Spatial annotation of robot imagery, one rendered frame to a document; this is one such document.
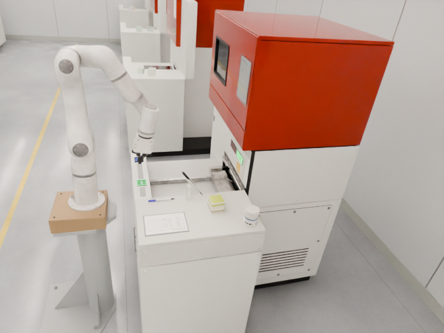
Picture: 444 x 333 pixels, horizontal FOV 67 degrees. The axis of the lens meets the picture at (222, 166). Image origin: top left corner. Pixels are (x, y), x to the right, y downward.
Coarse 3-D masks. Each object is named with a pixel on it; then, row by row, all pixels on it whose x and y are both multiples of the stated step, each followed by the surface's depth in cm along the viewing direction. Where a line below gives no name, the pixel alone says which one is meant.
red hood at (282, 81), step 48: (240, 48) 174; (288, 48) 158; (336, 48) 164; (384, 48) 171; (240, 96) 177; (288, 96) 171; (336, 96) 179; (240, 144) 183; (288, 144) 187; (336, 144) 196
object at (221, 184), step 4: (212, 172) 224; (212, 176) 220; (212, 180) 221; (216, 180) 217; (220, 180) 217; (224, 180) 218; (216, 184) 213; (220, 184) 213; (224, 184) 214; (216, 188) 212; (220, 188) 210; (224, 188) 210; (228, 188) 210
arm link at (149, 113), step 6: (144, 108) 168; (150, 108) 168; (156, 108) 171; (144, 114) 169; (150, 114) 169; (156, 114) 170; (144, 120) 170; (150, 120) 170; (156, 120) 173; (144, 126) 172; (150, 126) 172; (144, 132) 173; (150, 132) 174
